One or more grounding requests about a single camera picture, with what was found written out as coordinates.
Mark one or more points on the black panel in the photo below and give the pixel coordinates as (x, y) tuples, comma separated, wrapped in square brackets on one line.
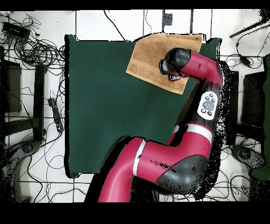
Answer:
[(253, 99), (12, 88)]

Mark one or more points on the black power adapter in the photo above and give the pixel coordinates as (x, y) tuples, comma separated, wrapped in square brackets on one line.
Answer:
[(245, 61)]

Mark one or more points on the grey chair base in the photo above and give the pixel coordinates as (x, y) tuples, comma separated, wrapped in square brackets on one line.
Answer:
[(246, 155), (23, 150)]

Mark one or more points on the orange terry towel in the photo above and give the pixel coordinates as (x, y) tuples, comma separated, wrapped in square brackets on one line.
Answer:
[(147, 59)]

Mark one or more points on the dark green table cloth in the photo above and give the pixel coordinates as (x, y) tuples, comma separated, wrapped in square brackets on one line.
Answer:
[(101, 105)]

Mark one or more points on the black rod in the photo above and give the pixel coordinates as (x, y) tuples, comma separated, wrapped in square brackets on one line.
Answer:
[(249, 28)]

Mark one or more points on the black rectangular box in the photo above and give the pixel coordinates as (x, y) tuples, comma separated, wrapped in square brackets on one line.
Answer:
[(15, 30)]

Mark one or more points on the black power strip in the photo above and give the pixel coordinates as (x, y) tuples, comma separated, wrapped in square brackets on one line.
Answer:
[(56, 114)]

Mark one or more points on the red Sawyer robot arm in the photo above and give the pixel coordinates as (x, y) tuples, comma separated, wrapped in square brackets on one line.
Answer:
[(198, 65)]

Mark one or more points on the black flat bar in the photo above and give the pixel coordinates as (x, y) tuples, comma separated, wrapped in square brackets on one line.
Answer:
[(234, 105), (39, 101)]

